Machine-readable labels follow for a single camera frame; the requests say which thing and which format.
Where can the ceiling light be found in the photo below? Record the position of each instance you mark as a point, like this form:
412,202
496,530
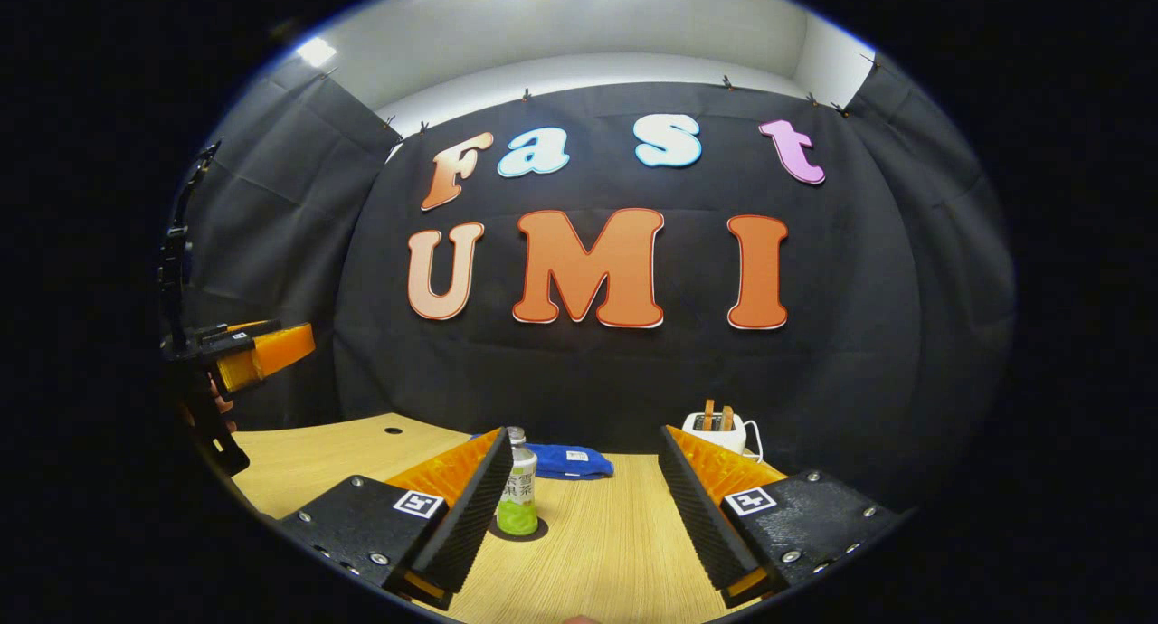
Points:
317,52

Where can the dark round coaster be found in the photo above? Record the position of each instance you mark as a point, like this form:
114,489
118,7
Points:
542,530

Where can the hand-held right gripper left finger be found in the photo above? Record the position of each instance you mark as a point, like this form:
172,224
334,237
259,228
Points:
475,524

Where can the clear water bottle green label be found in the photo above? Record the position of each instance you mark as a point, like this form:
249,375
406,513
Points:
517,506

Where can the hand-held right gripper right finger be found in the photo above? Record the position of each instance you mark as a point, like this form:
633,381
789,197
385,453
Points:
701,524

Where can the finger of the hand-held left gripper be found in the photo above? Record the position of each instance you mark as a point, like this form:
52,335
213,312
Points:
237,348
226,331

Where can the brown toast slice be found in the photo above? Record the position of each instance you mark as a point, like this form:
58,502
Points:
708,414
726,418

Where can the white toaster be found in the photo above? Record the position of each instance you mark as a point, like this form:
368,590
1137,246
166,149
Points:
724,441

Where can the blue towel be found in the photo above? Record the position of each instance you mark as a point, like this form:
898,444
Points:
574,463

